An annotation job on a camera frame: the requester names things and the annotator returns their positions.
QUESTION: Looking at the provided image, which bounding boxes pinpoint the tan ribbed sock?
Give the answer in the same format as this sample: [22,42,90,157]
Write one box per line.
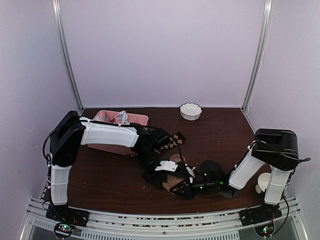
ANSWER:
[162,154,184,193]

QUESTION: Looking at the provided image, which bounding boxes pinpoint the brown argyle patterned sock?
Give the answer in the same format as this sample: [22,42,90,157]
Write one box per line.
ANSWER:
[155,131,186,155]

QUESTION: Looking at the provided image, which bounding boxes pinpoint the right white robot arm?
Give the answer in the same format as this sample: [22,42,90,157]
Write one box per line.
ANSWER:
[169,128,310,221]

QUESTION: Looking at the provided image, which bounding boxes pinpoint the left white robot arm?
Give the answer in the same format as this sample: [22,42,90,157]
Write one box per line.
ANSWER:
[43,110,178,222]

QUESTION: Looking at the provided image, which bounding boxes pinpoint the rolled socks in box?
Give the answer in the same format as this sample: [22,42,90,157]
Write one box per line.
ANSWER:
[114,110,131,125]

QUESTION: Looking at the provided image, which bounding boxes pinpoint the white scalloped ceramic bowl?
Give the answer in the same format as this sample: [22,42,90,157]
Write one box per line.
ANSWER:
[179,102,203,121]

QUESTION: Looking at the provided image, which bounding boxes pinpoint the pink divided storage box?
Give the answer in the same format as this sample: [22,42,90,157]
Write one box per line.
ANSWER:
[81,110,149,156]

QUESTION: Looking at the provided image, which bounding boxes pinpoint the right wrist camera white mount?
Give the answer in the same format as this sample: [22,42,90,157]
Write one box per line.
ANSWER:
[185,164,196,183]

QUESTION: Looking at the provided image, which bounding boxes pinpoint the aluminium front rail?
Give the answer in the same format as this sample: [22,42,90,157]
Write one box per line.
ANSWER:
[18,197,309,240]

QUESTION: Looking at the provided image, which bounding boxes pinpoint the right aluminium corner post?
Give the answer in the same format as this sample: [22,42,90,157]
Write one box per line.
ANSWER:
[241,0,274,114]

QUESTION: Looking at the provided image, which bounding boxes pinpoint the aluminium corner post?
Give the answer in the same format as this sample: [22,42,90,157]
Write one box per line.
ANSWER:
[52,0,85,113]
[241,0,274,114]

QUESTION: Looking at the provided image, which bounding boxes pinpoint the left aluminium corner post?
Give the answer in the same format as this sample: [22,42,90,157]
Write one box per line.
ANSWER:
[52,0,85,113]

